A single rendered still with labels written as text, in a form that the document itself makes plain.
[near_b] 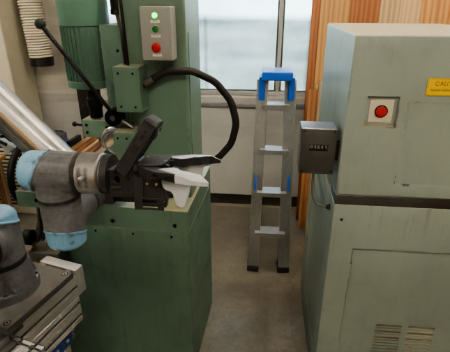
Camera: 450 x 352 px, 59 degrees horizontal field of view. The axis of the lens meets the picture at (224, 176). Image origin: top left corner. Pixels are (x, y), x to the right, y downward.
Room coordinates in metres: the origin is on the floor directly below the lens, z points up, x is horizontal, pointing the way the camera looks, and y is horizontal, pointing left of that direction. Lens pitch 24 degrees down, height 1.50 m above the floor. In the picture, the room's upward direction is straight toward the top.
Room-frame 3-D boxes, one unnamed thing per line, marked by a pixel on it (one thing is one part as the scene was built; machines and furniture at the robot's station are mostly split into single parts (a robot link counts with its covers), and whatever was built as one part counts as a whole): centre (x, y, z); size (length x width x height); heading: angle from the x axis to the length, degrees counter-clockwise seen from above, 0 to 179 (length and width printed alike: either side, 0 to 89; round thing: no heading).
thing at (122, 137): (1.36, 0.35, 1.02); 0.09 x 0.07 x 0.12; 171
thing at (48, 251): (1.31, 0.69, 0.58); 0.12 x 0.08 x 0.08; 81
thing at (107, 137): (1.40, 0.40, 1.02); 0.12 x 0.03 x 0.12; 81
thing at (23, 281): (0.83, 0.56, 0.87); 0.15 x 0.15 x 0.10
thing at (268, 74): (2.09, -0.27, 0.58); 0.27 x 0.25 x 1.16; 175
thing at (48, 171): (0.67, 0.31, 1.21); 0.11 x 0.08 x 0.09; 84
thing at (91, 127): (1.54, 0.49, 1.03); 0.14 x 0.07 x 0.09; 81
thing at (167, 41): (1.36, 0.21, 1.40); 0.10 x 0.06 x 0.16; 81
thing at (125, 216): (1.53, 0.38, 0.76); 0.57 x 0.45 x 0.09; 81
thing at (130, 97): (1.36, 0.32, 1.23); 0.09 x 0.08 x 0.15; 81
